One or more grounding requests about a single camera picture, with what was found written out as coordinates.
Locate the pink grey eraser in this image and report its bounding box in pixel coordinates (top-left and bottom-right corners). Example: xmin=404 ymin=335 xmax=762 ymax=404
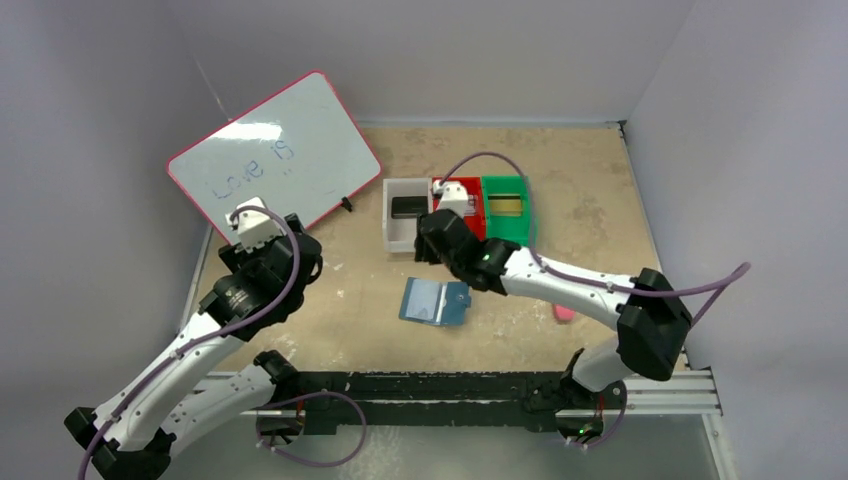
xmin=552 ymin=304 xmax=575 ymax=324

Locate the red plastic bin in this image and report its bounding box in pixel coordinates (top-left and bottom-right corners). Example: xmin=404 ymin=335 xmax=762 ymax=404
xmin=450 ymin=177 xmax=486 ymax=240

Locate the blue card holder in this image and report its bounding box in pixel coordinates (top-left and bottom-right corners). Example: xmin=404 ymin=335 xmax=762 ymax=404
xmin=398 ymin=277 xmax=472 ymax=327

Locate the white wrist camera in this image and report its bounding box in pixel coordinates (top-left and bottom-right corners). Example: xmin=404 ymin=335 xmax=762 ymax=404
xmin=225 ymin=197 xmax=284 ymax=253
xmin=431 ymin=180 xmax=477 ymax=217

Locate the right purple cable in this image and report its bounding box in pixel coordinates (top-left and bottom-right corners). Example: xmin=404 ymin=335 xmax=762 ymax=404
xmin=437 ymin=150 xmax=753 ymax=326

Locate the pink framed whiteboard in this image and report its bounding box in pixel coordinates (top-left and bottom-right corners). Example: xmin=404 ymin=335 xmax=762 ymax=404
xmin=167 ymin=71 xmax=382 ymax=244

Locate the black card in white bin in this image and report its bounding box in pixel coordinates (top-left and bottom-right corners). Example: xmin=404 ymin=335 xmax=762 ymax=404
xmin=390 ymin=195 xmax=429 ymax=219

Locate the gold card in green bin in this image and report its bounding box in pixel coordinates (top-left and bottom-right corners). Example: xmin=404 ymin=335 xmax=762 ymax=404
xmin=486 ymin=194 xmax=525 ymax=218

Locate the white plastic bin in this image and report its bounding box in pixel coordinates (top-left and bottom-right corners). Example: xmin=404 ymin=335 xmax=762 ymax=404
xmin=382 ymin=177 xmax=432 ymax=254

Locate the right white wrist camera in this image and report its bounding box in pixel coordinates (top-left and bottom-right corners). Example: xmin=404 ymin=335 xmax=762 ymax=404
xmin=431 ymin=180 xmax=477 ymax=217

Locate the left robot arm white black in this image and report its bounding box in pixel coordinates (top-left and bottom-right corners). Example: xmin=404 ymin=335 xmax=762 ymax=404
xmin=64 ymin=206 xmax=323 ymax=479

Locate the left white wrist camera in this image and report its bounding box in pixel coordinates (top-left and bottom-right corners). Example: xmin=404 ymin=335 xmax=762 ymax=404
xmin=225 ymin=197 xmax=284 ymax=253

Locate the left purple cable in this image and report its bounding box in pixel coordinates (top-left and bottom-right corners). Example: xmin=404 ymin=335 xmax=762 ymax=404
xmin=76 ymin=205 xmax=303 ymax=480

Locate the green plastic bin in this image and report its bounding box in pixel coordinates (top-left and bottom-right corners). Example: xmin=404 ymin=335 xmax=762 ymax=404
xmin=481 ymin=175 xmax=531 ymax=246

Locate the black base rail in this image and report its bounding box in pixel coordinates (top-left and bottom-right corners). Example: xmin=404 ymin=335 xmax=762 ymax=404
xmin=268 ymin=371 xmax=627 ymax=436

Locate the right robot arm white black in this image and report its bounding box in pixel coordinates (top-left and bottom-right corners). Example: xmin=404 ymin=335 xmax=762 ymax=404
xmin=417 ymin=210 xmax=693 ymax=395

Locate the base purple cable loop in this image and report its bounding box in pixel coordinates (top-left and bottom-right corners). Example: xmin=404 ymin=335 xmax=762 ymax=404
xmin=254 ymin=390 xmax=369 ymax=468

